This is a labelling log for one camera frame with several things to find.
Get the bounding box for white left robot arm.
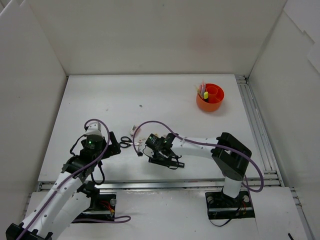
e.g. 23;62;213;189
5;130;121;240

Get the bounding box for orange round divided container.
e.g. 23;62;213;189
196;83;225;113

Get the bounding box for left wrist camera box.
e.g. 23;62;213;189
85;121;103;137

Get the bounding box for yellow slim highlighter pen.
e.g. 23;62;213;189
200;80;204;93

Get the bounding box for yellow capped black highlighter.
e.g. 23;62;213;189
203;91;209;101

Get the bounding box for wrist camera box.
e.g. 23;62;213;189
85;121;103;137
137;142;150;157

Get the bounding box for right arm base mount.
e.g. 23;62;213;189
205;191;256;220

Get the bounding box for black handled scissors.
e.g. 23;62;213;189
119;136;140;149

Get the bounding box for aluminium rail frame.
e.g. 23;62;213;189
38;74;314;240

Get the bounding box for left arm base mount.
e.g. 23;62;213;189
72;181;117;224

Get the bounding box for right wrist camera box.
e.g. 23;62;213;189
137;142;150;157

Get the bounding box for blue slim highlighter pen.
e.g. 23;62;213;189
201;81;206;95

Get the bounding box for pink white mini stapler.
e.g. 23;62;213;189
129;125;140;136

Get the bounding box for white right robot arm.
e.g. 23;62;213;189
141;132;252;206

